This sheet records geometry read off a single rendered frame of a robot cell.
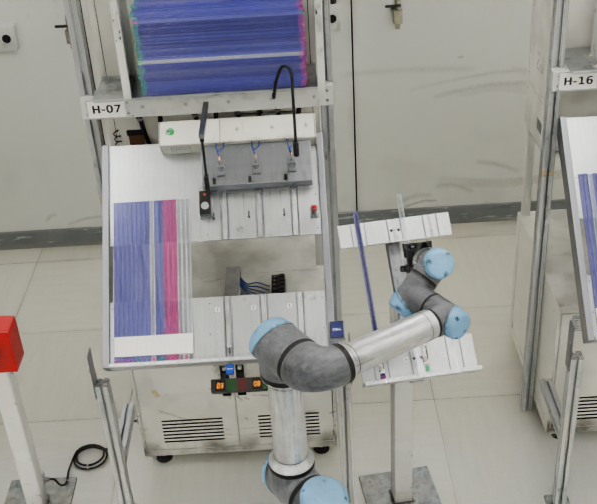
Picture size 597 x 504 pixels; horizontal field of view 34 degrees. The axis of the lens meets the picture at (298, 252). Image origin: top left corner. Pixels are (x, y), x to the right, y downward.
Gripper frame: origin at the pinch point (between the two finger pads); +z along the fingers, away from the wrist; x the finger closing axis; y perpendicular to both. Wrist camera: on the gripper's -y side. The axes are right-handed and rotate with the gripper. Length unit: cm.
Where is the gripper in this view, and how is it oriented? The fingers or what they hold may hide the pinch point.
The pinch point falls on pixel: (410, 266)
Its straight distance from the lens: 279.4
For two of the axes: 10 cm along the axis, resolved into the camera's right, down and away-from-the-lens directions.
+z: -1.1, -0.2, 9.9
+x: -9.9, 1.3, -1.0
